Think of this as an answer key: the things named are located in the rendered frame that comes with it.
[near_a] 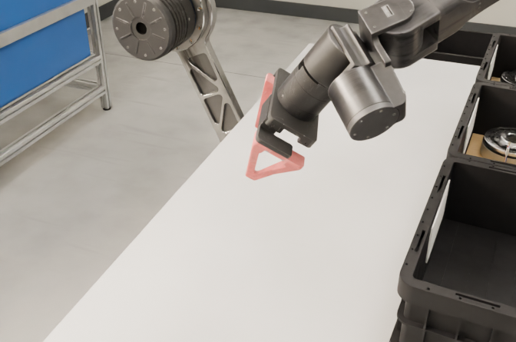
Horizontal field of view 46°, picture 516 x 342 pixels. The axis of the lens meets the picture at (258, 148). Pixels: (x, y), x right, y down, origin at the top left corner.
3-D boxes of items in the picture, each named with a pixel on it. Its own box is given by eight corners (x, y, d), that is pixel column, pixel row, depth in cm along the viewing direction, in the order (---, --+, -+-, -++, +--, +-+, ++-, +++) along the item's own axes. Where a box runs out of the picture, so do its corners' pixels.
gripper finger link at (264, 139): (276, 163, 80) (317, 118, 74) (270, 202, 75) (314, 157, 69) (232, 139, 78) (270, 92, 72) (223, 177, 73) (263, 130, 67)
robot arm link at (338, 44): (362, 22, 69) (325, 12, 65) (388, 66, 66) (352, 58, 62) (326, 63, 73) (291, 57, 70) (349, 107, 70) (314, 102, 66)
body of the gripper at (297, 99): (312, 101, 79) (347, 61, 74) (308, 152, 71) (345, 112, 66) (270, 76, 77) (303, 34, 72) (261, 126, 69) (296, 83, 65)
